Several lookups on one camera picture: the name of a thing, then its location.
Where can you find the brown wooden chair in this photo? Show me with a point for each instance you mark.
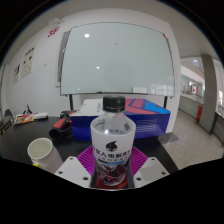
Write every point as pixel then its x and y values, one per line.
pixel 6 118

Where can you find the black and red power tool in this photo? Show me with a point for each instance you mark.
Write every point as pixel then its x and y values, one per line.
pixel 61 125

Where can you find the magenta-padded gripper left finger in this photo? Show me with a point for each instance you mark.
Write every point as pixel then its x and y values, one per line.
pixel 71 170

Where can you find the blue and white cardboard box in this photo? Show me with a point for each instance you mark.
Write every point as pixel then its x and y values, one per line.
pixel 150 121

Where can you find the large whiteboard on stand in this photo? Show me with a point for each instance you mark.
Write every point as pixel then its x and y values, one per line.
pixel 116 60

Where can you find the small white wall poster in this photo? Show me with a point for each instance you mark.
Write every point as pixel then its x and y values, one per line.
pixel 16 73

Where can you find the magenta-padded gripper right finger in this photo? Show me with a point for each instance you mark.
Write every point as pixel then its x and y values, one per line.
pixel 152 170

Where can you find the grey pin board with papers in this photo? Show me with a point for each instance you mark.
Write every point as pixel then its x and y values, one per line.
pixel 62 60

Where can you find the colourful printed brochure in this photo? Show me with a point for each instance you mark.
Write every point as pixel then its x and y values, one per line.
pixel 25 118

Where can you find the clear bottle with black cap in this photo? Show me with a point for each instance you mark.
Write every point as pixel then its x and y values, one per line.
pixel 112 143

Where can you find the large white wall poster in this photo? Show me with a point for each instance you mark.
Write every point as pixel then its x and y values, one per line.
pixel 28 61

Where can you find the white and yellow mug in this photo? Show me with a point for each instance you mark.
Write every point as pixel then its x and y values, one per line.
pixel 41 151

